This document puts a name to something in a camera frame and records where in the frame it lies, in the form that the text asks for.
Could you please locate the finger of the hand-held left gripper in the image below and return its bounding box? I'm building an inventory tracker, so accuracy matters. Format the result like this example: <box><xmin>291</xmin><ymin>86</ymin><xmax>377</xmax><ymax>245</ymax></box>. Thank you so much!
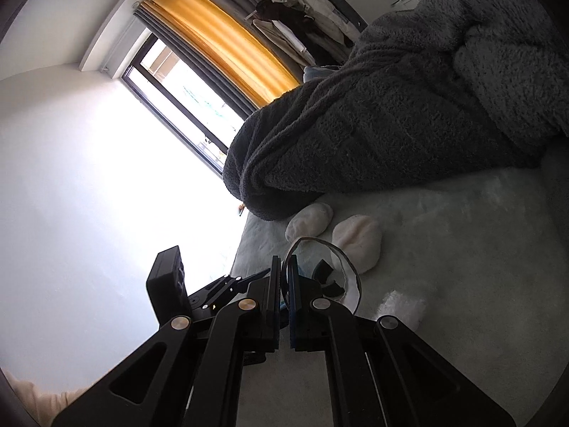
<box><xmin>208</xmin><ymin>269</ymin><xmax>270</xmax><ymax>315</ymax></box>

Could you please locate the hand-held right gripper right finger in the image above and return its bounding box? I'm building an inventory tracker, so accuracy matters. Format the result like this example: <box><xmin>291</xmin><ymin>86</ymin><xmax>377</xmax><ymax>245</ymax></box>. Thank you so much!
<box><xmin>288</xmin><ymin>257</ymin><xmax>517</xmax><ymax>427</ymax></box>

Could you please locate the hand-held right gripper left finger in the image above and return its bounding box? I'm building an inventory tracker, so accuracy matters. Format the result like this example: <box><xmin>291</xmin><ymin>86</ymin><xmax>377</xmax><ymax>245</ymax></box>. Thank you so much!
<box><xmin>51</xmin><ymin>255</ymin><xmax>284</xmax><ymax>427</ymax></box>

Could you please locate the bed with grey sheet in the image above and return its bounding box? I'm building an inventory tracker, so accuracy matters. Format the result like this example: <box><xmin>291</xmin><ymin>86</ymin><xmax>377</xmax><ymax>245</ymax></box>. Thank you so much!
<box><xmin>229</xmin><ymin>142</ymin><xmax>569</xmax><ymax>427</ymax></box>

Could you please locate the black framed window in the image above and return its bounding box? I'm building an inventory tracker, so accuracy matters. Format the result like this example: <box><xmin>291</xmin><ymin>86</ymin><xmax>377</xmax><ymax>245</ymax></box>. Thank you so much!
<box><xmin>120</xmin><ymin>38</ymin><xmax>250</xmax><ymax>176</ymax></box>

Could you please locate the dark grey fluffy blanket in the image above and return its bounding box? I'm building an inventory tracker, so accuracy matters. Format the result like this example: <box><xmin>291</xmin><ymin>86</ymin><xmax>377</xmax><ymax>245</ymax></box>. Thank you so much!
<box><xmin>222</xmin><ymin>0</ymin><xmax>569</xmax><ymax>222</ymax></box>

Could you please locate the light blue patterned duvet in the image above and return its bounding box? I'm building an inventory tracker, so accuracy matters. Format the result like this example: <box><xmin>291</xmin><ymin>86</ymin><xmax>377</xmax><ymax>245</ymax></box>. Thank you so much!
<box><xmin>303</xmin><ymin>65</ymin><xmax>341</xmax><ymax>81</ymax></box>

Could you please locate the yellow curtain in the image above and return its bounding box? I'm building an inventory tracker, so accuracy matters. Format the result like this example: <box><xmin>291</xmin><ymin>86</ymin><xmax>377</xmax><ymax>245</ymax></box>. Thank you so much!
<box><xmin>141</xmin><ymin>0</ymin><xmax>303</xmax><ymax>110</ymax></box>

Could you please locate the beige coat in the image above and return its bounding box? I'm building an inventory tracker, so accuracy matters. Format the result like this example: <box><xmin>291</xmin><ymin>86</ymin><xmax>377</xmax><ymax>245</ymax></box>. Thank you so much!
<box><xmin>252</xmin><ymin>18</ymin><xmax>317</xmax><ymax>68</ymax></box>

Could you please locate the black garment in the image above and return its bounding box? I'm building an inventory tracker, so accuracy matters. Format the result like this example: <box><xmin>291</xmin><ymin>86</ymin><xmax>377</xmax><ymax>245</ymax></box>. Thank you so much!
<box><xmin>255</xmin><ymin>2</ymin><xmax>314</xmax><ymax>30</ymax></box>

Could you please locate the white jacket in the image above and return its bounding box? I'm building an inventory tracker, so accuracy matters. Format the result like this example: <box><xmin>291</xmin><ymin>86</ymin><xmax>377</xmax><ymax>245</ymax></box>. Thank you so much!
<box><xmin>267</xmin><ymin>0</ymin><xmax>358</xmax><ymax>56</ymax></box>

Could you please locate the dark grey garment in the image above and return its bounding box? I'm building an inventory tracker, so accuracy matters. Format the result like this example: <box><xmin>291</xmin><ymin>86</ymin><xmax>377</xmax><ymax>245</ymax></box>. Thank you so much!
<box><xmin>309</xmin><ymin>0</ymin><xmax>363</xmax><ymax>30</ymax></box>

